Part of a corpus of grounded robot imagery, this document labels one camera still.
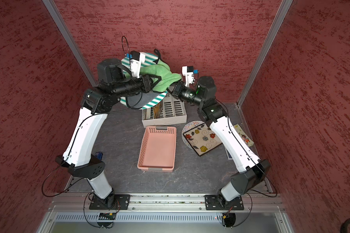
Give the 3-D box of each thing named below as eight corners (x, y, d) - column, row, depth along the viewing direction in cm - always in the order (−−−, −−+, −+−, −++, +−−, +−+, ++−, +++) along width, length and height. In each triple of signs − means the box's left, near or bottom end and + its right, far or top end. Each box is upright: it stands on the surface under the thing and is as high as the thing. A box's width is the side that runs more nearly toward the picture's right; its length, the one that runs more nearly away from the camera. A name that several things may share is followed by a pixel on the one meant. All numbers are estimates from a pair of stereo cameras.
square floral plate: (199, 156, 92) (199, 155, 90) (183, 134, 102) (183, 132, 101) (221, 143, 98) (222, 141, 96) (204, 123, 108) (204, 122, 107)
